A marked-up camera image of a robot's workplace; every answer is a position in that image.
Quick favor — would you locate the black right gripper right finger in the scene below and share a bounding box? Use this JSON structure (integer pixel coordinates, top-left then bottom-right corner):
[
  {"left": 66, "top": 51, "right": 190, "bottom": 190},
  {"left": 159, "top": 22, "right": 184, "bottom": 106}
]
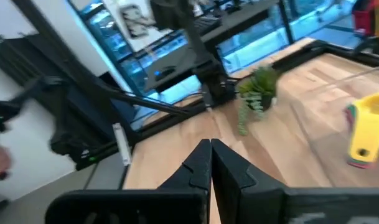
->
[{"left": 211, "top": 139, "right": 285, "bottom": 224}]

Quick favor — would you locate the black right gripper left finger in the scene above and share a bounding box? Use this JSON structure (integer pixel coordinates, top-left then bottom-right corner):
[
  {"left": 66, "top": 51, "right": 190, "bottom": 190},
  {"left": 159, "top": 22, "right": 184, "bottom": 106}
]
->
[{"left": 159, "top": 139, "right": 212, "bottom": 192}]

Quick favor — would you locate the purple bowl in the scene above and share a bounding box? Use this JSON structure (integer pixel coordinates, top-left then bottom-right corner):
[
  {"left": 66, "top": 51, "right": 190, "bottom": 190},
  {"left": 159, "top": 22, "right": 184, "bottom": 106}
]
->
[{"left": 345, "top": 155, "right": 377, "bottom": 170}]

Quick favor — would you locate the yellow measuring cup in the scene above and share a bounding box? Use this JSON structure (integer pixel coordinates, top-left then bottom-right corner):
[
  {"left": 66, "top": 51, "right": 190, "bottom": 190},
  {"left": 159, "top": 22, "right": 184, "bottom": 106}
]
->
[{"left": 347, "top": 91, "right": 379, "bottom": 165}]

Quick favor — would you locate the black computer mouse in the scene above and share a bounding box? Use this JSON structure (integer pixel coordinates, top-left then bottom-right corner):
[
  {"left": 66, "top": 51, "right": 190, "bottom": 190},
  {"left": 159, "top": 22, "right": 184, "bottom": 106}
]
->
[{"left": 154, "top": 65, "right": 177, "bottom": 79}]

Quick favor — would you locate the succulent plant in dark pot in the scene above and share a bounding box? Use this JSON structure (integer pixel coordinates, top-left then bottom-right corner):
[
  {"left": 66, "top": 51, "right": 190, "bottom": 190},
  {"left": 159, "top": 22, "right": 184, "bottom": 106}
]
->
[{"left": 236, "top": 65, "right": 281, "bottom": 137}]

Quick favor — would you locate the black keyboard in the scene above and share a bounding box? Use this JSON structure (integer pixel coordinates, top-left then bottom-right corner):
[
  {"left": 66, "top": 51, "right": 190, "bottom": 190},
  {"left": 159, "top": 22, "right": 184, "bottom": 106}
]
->
[{"left": 194, "top": 14, "right": 223, "bottom": 35}]

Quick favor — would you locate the grey desk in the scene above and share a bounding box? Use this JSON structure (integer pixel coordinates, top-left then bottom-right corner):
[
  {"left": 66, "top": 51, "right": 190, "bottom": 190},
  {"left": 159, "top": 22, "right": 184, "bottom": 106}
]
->
[{"left": 144, "top": 0, "right": 282, "bottom": 93}]

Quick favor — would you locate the white printed box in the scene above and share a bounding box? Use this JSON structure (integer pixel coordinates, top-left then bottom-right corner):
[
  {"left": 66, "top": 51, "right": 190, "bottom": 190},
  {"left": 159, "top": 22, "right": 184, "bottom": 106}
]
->
[{"left": 118, "top": 2, "right": 174, "bottom": 53}]

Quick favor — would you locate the black device green light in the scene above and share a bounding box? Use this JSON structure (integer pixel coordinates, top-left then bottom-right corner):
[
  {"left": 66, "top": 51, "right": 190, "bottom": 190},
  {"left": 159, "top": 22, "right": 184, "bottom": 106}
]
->
[{"left": 0, "top": 98, "right": 22, "bottom": 133}]

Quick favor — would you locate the red equipment box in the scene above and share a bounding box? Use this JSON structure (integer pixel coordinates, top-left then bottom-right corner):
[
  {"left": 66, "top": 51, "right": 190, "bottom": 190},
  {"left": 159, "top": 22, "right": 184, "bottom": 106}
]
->
[{"left": 352, "top": 0, "right": 379, "bottom": 38}]

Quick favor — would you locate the silver table edge bracket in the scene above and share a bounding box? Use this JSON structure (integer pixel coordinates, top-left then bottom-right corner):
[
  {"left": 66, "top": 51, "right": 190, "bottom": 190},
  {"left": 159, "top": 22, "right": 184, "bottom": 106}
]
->
[{"left": 112, "top": 123, "right": 133, "bottom": 167}]

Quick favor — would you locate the black aluminium table frame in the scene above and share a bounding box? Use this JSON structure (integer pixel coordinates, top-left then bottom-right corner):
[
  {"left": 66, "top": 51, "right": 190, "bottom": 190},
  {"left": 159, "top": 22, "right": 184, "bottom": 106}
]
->
[{"left": 8, "top": 39, "right": 379, "bottom": 171}]

